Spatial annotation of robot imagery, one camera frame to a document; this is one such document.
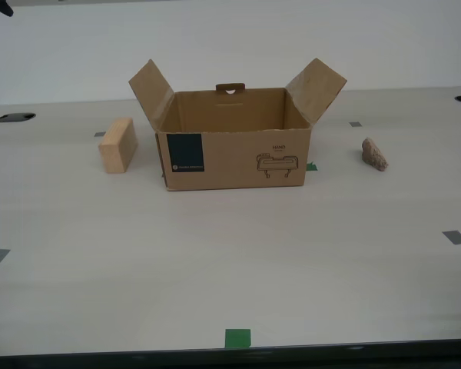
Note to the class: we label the brown cardboard box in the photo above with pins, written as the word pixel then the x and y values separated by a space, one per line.
pixel 234 161

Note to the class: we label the speckled pinkish rock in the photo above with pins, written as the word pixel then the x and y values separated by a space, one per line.
pixel 374 154

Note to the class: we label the light wooden block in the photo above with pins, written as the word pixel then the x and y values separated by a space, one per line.
pixel 117 148

